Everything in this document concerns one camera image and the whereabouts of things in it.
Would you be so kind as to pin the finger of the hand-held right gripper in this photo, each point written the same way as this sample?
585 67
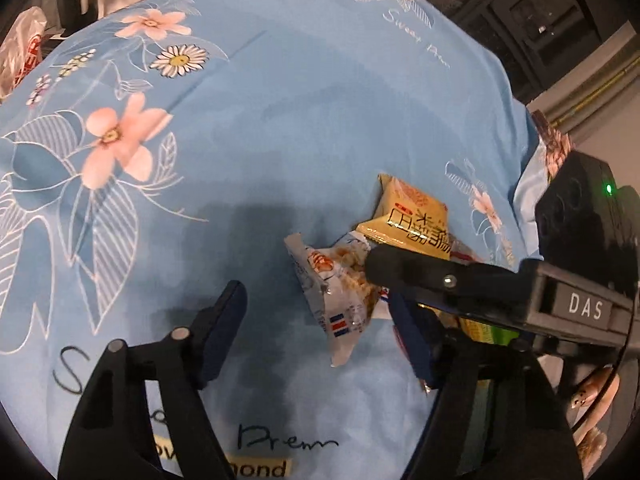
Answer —
440 280

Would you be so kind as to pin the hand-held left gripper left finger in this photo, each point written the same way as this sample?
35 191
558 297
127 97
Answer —
225 330

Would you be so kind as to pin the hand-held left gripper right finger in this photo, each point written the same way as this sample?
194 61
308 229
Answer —
415 345

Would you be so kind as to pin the yellow snack packet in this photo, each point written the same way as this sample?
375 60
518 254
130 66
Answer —
410 215

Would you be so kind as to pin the white snack packet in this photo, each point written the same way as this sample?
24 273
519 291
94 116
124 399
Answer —
340 290

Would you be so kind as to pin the person's right hand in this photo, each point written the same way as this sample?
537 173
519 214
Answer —
595 385

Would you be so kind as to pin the bright green packet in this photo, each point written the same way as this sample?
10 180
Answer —
492 332

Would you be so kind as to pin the brown patterned packet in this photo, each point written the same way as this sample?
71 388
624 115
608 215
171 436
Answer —
552 145

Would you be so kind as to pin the blue floral bed sheet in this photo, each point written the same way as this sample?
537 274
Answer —
250 135

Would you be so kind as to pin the black cabinet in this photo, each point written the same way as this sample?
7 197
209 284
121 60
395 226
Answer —
540 25

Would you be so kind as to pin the red and white plastic bag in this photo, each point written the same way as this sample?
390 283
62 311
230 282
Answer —
22 50

